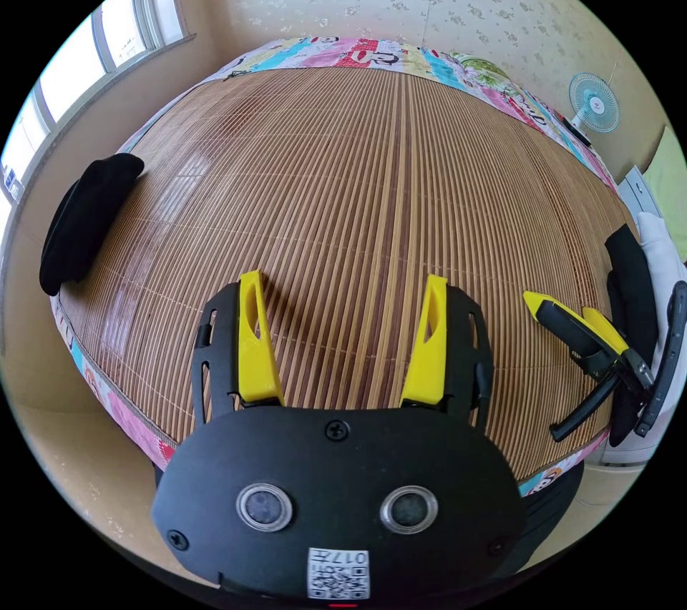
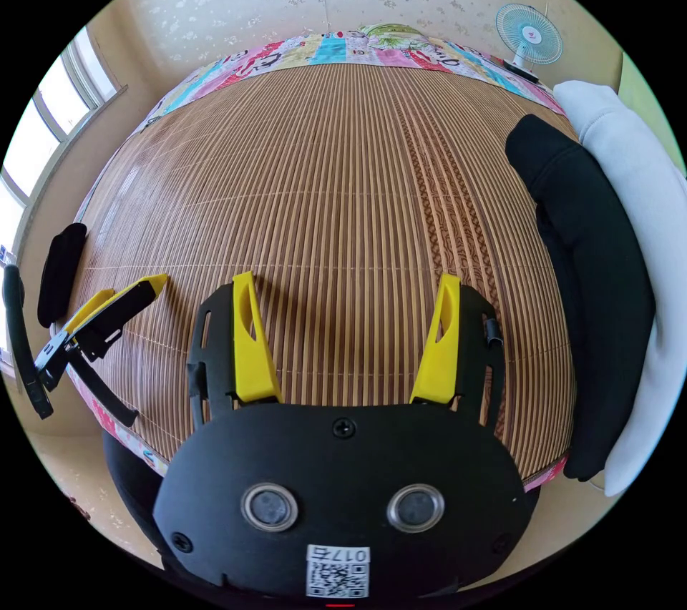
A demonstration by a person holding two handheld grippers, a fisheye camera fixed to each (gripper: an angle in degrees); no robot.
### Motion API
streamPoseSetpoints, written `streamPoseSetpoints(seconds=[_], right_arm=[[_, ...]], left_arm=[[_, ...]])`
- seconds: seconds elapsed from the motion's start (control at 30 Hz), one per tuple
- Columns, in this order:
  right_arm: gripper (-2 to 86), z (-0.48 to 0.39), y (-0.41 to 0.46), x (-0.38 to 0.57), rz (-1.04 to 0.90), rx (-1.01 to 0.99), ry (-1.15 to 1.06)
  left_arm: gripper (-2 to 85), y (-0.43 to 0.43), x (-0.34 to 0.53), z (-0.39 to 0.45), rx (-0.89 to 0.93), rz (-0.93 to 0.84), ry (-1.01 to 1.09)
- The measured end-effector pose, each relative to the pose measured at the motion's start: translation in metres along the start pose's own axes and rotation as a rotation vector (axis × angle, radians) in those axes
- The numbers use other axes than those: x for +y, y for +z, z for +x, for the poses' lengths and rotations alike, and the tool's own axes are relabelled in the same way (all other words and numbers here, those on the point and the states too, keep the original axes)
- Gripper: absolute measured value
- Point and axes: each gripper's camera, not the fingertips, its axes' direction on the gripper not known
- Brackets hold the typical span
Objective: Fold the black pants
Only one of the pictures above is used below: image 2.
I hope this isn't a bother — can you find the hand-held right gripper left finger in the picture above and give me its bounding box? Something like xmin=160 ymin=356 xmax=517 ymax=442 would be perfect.
xmin=231 ymin=270 xmax=283 ymax=404

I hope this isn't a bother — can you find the green floral pillow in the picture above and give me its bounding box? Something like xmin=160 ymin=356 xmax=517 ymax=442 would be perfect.
xmin=358 ymin=23 xmax=432 ymax=52

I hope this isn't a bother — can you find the black garment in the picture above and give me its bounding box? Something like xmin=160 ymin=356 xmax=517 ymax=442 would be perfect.
xmin=36 ymin=222 xmax=89 ymax=330

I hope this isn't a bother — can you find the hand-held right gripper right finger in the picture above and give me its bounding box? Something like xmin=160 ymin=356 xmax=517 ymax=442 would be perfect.
xmin=409 ymin=272 xmax=462 ymax=405

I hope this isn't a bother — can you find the light blue table fan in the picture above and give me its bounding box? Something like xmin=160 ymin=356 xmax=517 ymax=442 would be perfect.
xmin=494 ymin=2 xmax=565 ymax=84

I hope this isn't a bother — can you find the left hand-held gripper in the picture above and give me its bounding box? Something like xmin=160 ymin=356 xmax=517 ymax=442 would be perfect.
xmin=33 ymin=273 xmax=170 ymax=429

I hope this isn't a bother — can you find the window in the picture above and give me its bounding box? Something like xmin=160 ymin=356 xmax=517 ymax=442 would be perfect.
xmin=0 ymin=25 xmax=130 ymax=267

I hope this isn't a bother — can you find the pile of clothes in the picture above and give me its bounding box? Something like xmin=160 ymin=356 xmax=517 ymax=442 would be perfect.
xmin=504 ymin=79 xmax=687 ymax=498

